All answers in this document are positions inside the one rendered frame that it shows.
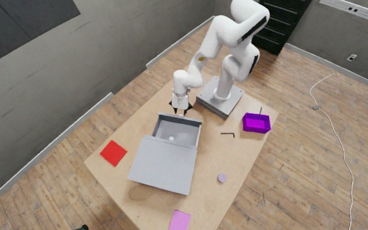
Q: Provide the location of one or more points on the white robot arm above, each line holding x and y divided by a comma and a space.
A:
250, 18

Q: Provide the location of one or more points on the purple open-top tray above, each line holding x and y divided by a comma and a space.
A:
251, 122

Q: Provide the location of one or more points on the red square block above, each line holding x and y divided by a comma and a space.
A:
113, 153

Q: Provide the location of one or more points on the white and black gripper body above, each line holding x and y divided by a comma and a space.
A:
180, 102

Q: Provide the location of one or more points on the small lilac round disc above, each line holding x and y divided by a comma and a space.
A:
222, 178

